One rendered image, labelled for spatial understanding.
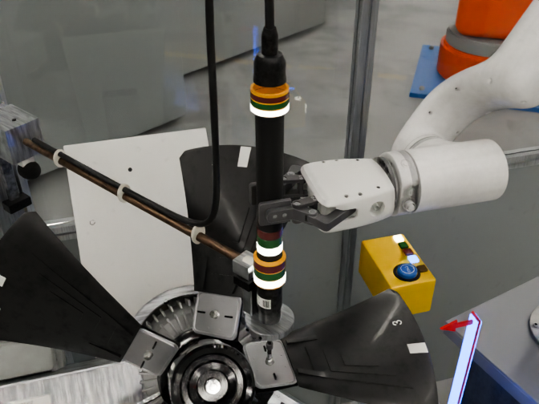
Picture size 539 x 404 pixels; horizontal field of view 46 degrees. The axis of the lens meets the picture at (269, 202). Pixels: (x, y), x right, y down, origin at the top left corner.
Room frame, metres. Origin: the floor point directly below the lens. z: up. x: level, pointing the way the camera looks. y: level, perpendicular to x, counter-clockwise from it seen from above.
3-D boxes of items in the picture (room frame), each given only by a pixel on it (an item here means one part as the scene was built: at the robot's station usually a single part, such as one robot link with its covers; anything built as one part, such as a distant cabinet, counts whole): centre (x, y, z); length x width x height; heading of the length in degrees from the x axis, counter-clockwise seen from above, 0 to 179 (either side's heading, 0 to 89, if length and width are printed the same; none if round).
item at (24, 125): (1.05, 0.48, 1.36); 0.10 x 0.07 x 0.08; 50
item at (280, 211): (0.62, -0.02, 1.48); 0.07 x 0.03 x 0.03; 106
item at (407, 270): (0.99, -0.28, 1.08); 0.04 x 0.04 x 0.02
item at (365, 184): (0.68, -0.10, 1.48); 0.11 x 0.10 x 0.07; 106
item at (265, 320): (0.65, 0.00, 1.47); 0.04 x 0.04 x 0.46
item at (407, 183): (0.70, -0.16, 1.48); 0.09 x 0.03 x 0.08; 16
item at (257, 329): (0.66, 0.01, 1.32); 0.09 x 0.07 x 0.10; 50
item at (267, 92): (0.65, 0.00, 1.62); 0.04 x 0.04 x 0.03
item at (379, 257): (1.03, -0.27, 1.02); 0.16 x 0.10 x 0.11; 15
